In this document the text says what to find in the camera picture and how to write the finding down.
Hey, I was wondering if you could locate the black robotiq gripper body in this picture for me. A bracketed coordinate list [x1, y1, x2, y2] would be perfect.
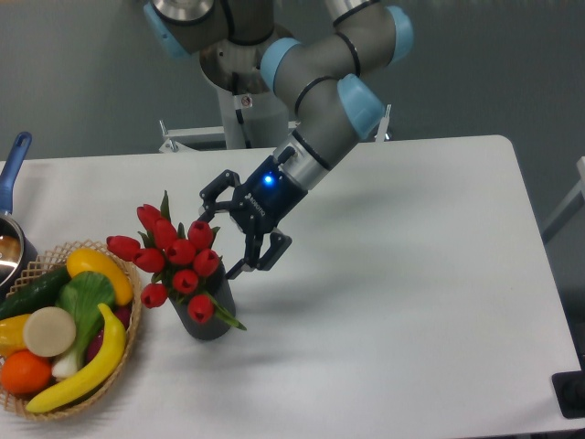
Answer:
[229, 155, 307, 236]

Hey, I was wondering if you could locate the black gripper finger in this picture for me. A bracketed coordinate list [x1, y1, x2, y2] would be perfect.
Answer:
[198, 169, 241, 222]
[224, 226, 293, 281]

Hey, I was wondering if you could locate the red tulip bouquet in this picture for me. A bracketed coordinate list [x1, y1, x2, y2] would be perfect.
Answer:
[106, 194, 246, 331]

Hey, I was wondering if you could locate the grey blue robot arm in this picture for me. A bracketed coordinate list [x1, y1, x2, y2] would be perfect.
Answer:
[144, 1, 414, 278]

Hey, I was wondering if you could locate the dark grey ribbed vase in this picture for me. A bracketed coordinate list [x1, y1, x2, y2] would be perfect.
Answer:
[171, 262, 236, 341]

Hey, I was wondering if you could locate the yellow squash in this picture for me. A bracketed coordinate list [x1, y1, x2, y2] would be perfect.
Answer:
[66, 248, 133, 306]

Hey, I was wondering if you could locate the purple red vegetable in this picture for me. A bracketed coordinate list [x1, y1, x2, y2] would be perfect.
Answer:
[85, 305, 132, 364]

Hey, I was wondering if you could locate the green bok choy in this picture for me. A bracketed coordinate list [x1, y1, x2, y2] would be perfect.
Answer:
[52, 271, 115, 380]

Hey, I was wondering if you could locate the woven wicker basket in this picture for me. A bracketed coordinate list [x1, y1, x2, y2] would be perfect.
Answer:
[1, 240, 142, 422]

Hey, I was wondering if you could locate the yellow banana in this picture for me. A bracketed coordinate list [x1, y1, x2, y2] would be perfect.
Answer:
[26, 304, 126, 413]

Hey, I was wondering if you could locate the green cucumber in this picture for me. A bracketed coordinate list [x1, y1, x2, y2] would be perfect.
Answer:
[1, 266, 70, 319]

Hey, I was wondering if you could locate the beige round slice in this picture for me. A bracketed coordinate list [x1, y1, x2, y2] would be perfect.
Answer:
[23, 306, 76, 358]

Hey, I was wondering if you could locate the yellow bell pepper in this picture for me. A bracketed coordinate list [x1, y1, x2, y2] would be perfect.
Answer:
[0, 314, 31, 358]

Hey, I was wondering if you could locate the orange fruit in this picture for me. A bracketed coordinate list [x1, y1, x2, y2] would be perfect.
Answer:
[1, 350, 52, 395]

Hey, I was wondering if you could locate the white furniture leg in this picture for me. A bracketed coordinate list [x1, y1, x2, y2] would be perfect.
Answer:
[541, 156, 584, 245]

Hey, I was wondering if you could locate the black device at edge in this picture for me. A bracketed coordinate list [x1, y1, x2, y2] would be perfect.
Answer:
[551, 370, 584, 419]

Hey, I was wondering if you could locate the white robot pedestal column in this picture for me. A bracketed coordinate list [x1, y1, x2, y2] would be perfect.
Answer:
[199, 25, 291, 149]

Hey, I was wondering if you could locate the blue handled saucepan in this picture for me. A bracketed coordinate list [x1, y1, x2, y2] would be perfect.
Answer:
[1, 132, 37, 301]

